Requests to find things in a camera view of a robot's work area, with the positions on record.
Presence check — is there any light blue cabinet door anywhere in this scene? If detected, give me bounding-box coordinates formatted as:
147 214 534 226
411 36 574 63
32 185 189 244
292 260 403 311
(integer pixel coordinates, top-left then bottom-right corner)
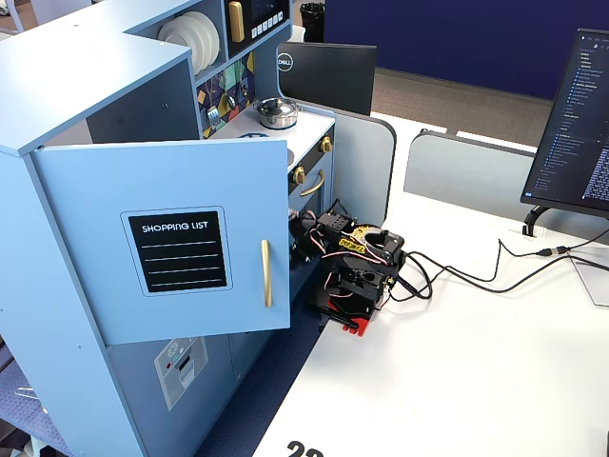
29 137 293 347

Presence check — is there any gray desk divider panel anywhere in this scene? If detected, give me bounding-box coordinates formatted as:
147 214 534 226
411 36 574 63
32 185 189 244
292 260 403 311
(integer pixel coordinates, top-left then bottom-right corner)
403 129 540 223
295 101 398 226

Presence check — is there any red table clamp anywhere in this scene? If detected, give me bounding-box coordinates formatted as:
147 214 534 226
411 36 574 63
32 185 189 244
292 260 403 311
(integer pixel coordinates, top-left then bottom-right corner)
342 315 376 339

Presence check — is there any steel pot with lid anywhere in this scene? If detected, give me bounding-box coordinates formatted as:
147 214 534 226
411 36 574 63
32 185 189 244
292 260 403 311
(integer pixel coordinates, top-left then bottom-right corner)
252 96 301 130

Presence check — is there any black Dell monitor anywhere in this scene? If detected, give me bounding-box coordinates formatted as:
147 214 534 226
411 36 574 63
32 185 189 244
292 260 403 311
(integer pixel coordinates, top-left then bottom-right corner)
276 41 379 118

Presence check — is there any white toy plate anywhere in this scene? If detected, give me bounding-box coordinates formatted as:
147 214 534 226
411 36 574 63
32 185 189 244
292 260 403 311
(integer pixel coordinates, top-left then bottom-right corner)
157 18 204 76
171 12 214 72
188 10 222 64

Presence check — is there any black trash bin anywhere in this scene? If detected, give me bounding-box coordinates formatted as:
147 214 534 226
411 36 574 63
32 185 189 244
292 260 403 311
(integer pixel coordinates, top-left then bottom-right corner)
300 1 326 44

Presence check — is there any black toy microwave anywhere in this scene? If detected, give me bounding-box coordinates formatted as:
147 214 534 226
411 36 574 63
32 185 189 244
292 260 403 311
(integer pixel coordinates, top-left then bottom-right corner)
223 0 292 61

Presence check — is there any navy office partition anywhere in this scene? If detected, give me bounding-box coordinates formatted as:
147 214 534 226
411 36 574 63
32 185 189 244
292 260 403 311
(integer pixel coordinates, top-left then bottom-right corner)
323 0 609 102

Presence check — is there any light blue toy kitchen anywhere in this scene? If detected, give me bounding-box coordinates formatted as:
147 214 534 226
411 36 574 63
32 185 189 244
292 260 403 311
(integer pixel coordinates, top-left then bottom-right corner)
0 0 337 457

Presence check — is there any monitor showing code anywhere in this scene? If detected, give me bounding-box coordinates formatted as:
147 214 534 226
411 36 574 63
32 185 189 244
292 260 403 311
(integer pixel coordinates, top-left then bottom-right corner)
520 27 609 216

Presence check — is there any gray flat monitor base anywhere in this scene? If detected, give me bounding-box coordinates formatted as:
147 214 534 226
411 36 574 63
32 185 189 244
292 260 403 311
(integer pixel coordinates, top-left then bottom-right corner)
569 256 609 308

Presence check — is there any gold oven handle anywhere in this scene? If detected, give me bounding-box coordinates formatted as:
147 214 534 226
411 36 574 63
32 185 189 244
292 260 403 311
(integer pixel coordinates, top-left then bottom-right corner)
299 169 327 198

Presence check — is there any gold straight door handle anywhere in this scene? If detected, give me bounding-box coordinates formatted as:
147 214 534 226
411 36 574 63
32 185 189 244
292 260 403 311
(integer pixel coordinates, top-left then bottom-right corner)
260 238 274 308

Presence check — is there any black power cable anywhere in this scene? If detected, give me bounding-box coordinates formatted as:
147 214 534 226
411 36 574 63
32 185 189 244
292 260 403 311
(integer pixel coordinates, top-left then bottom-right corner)
387 250 609 304

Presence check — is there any gold microwave handle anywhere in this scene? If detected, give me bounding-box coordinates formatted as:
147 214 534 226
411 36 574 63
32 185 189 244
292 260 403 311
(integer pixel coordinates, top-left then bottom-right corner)
226 0 246 45

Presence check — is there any black USB cable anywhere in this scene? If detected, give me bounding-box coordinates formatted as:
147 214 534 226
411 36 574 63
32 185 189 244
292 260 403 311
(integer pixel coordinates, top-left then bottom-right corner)
399 237 609 283

